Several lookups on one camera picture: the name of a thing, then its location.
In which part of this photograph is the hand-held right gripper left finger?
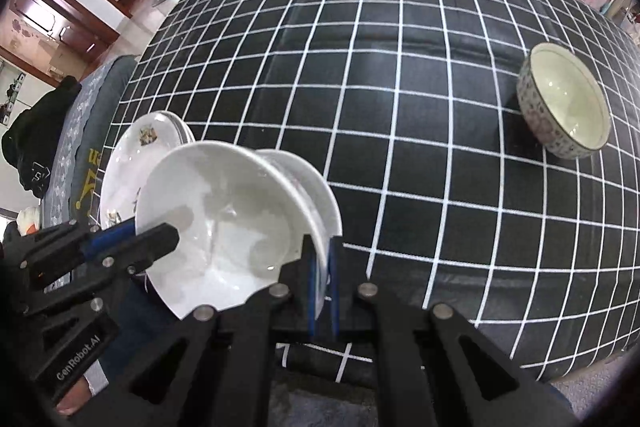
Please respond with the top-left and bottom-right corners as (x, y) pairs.
(75, 234), (321, 427)

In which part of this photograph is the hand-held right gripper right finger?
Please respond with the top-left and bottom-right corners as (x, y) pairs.
(330, 239), (576, 427)

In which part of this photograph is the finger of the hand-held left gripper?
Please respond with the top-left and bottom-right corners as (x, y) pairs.
(20, 223), (181, 315)
(15, 217), (137, 290)

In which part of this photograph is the white bowl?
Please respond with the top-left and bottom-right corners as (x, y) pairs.
(135, 142), (307, 321)

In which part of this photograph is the floral print white plate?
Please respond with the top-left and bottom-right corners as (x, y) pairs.
(100, 112), (182, 230)

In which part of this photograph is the pale blue bowl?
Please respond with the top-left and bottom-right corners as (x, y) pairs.
(259, 149), (344, 305)

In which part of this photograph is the person's left hand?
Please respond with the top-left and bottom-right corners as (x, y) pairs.
(57, 374), (101, 414)

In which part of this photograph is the black garment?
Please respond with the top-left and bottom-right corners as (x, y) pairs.
(0, 76), (84, 198)

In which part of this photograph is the black checked tablecloth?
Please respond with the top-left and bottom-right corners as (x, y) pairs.
(87, 0), (640, 383)

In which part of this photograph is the brown wooden door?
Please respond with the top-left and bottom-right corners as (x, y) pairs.
(10, 0), (121, 58)

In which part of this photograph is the green patterned bowl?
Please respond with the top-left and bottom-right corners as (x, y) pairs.
(516, 43), (612, 160)

